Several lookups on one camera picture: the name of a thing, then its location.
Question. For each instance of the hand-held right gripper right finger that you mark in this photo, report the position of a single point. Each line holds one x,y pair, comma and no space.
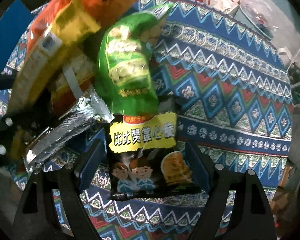
198,167

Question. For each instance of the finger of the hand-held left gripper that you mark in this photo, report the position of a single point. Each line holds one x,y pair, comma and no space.
5,82
0,127

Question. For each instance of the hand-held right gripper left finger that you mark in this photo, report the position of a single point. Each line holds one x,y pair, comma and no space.
90,167

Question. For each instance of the silver foil snack packet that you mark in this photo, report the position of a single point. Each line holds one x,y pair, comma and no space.
65,132

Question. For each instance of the black cartoon snack packet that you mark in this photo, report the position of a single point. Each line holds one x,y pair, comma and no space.
140,170

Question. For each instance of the blue cardboard box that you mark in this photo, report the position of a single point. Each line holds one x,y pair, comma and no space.
17,30

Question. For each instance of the red and yellow snack packet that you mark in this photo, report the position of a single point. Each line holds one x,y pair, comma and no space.
82,65

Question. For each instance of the green snack packet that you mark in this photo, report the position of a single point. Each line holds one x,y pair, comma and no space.
125,80

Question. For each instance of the patterned blue tablecloth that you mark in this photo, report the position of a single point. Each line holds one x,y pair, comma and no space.
227,100

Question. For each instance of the grey plastic basin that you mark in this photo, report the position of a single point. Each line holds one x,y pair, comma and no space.
252,22

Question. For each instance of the small white box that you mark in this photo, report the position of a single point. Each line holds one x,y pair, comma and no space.
227,3

